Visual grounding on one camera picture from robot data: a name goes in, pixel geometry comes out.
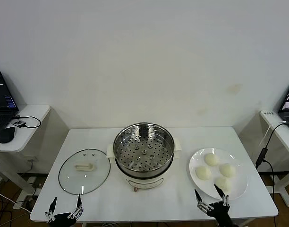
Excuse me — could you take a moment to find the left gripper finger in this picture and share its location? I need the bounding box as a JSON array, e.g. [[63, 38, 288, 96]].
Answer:
[[45, 196, 58, 223], [68, 193, 84, 219]]

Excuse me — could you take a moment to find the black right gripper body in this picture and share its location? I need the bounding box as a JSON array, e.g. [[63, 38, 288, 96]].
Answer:
[[207, 201, 236, 227]]

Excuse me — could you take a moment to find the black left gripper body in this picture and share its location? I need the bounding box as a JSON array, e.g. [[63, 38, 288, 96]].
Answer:
[[50, 212, 78, 224]]

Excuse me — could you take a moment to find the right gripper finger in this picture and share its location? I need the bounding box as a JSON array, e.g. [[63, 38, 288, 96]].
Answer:
[[194, 189, 213, 212], [214, 184, 230, 208]]

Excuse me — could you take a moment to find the white steamed baozi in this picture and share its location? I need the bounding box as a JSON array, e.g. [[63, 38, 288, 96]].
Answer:
[[219, 163, 237, 178], [195, 166, 212, 180], [204, 153, 220, 167], [214, 176, 232, 192]]

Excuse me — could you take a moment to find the round glass lid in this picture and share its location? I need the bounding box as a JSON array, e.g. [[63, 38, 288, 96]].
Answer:
[[58, 148, 111, 195]]

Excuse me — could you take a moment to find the stainless steel steamer basket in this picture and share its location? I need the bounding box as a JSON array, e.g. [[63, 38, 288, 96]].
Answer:
[[112, 122, 175, 177]]

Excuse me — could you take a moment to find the white round plate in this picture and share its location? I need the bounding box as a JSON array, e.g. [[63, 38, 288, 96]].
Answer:
[[188, 148, 249, 200]]

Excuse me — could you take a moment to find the white floor power strip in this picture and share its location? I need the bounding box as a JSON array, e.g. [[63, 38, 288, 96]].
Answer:
[[13, 195, 39, 210]]

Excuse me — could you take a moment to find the white side table with label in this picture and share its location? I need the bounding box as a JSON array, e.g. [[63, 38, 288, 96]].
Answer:
[[238, 110, 289, 206]]

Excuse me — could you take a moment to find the black computer mouse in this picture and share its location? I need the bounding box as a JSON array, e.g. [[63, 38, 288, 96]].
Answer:
[[0, 126, 16, 144]]

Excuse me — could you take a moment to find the small black usb hub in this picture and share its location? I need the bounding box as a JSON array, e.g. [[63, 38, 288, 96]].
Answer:
[[11, 119, 26, 129]]

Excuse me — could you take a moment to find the white side table with mouse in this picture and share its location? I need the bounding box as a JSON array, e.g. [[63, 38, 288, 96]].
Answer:
[[0, 105, 70, 197]]

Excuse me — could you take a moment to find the black laptop with mouse beside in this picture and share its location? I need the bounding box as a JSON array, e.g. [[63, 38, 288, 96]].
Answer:
[[0, 70, 19, 135]]

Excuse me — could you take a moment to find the black cable with adapter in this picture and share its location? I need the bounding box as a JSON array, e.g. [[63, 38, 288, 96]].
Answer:
[[255, 122, 288, 201]]

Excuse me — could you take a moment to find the white flat cable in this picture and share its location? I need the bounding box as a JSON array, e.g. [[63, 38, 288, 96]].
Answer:
[[259, 120, 288, 147]]

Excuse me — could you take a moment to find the black looped usb cable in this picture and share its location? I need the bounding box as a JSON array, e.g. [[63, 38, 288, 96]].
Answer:
[[13, 115, 42, 129]]

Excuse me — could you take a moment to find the black laptop with white cable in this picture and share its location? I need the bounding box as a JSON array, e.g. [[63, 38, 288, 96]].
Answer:
[[278, 76, 289, 133]]

